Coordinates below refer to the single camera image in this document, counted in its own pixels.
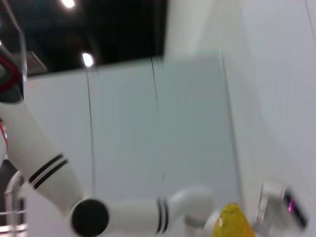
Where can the round ceiling light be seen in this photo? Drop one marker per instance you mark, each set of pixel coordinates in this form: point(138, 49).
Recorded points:
point(87, 59)
point(67, 3)

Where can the white red black robot torso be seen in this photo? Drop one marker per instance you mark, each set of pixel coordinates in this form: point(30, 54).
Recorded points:
point(8, 81)

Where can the silver metal rail frame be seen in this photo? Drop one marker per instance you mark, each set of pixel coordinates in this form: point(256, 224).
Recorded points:
point(12, 202)

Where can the yellow banana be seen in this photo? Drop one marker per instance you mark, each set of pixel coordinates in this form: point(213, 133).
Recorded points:
point(233, 222)

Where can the white and silver left arm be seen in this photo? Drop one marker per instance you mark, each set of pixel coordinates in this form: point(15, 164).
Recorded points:
point(49, 177)

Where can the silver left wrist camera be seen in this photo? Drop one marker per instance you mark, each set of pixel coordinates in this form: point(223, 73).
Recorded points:
point(279, 209)

